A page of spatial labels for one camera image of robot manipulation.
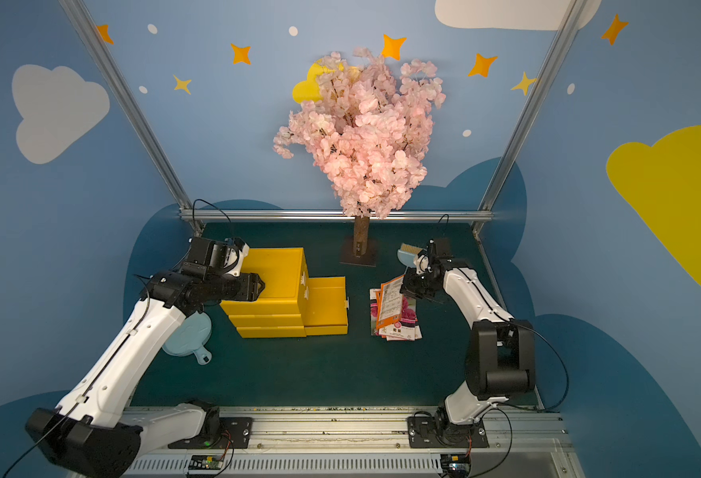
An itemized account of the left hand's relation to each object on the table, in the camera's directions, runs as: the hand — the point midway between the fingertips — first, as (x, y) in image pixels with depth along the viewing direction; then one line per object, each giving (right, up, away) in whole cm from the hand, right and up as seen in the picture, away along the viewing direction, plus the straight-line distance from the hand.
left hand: (252, 280), depth 76 cm
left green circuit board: (-10, -44, -5) cm, 46 cm away
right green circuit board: (+52, -46, -3) cm, 70 cm away
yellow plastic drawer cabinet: (+6, -8, +5) cm, 11 cm away
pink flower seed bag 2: (+33, -12, +20) cm, 40 cm away
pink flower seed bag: (+43, -16, +15) cm, 49 cm away
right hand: (+42, -3, +14) cm, 45 cm away
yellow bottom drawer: (+18, -10, +19) cm, 28 cm away
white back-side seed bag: (+38, -8, +16) cm, 42 cm away
